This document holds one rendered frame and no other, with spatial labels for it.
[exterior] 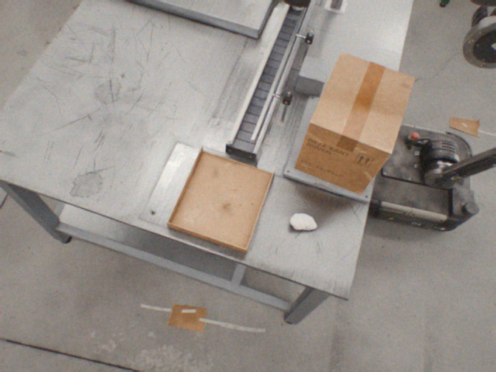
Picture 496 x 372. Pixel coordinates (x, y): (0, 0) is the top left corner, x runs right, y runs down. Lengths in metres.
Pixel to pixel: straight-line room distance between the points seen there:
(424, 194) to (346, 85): 1.10
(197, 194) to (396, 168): 1.21
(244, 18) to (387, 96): 0.73
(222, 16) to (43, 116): 0.78
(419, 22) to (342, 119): 2.29
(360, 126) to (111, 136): 0.83
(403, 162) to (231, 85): 1.07
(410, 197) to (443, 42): 1.47
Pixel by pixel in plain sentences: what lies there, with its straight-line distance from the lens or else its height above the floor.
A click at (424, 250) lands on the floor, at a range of 2.44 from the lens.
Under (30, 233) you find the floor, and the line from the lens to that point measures 2.40.
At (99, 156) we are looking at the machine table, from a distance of 1.49.
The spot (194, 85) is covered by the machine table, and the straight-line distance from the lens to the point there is 1.62.
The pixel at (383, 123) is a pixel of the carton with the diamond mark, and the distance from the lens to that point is 1.26.
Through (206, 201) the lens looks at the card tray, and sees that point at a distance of 1.36.
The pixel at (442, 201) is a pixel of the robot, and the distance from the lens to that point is 2.31.
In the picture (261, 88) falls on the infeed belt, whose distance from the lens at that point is 1.56.
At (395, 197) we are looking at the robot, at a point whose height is 0.24.
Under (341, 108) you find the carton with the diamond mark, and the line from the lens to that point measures 1.25.
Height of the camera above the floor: 2.07
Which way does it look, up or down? 63 degrees down
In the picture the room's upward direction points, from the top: 9 degrees clockwise
